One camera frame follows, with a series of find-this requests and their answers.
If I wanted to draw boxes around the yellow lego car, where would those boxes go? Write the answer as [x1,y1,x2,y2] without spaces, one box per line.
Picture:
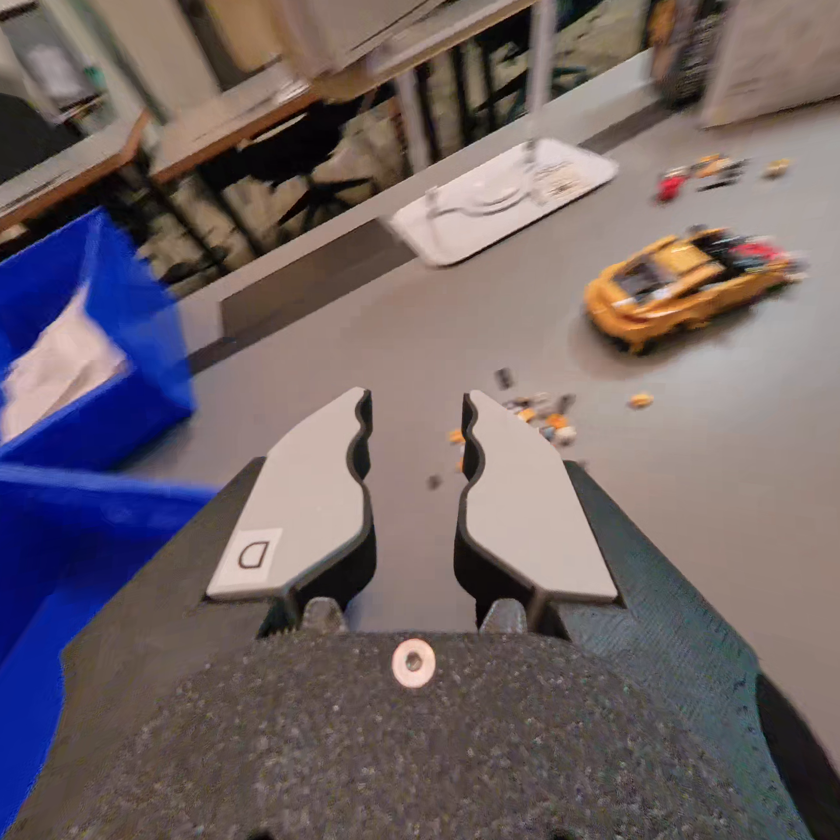
[583,226,809,355]

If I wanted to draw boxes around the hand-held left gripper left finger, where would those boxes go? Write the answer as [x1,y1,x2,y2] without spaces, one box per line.
[205,387,377,618]

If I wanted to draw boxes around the white numbered paper bag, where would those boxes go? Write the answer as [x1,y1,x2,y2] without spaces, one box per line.
[699,0,840,129]

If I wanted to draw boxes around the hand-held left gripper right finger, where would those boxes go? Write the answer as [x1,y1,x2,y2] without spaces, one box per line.
[454,390,621,621]

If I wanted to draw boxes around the black office chair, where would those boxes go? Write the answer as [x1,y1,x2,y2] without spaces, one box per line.
[197,98,401,231]

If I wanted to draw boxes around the light wooden desk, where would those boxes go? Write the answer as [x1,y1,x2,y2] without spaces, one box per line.
[0,66,316,231]

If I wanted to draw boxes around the pile of small lego pieces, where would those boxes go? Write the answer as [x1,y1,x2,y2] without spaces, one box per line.
[446,390,580,473]

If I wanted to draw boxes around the white book stand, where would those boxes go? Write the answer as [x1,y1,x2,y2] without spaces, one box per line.
[276,0,619,266]

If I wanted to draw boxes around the lego set box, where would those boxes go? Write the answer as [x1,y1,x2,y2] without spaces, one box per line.
[646,0,723,106]

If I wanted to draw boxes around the blue storage bin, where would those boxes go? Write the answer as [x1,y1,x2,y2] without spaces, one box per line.
[0,462,221,818]
[0,206,196,470]

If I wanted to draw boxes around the white paper sheet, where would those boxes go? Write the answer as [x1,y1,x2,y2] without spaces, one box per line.
[0,282,129,442]

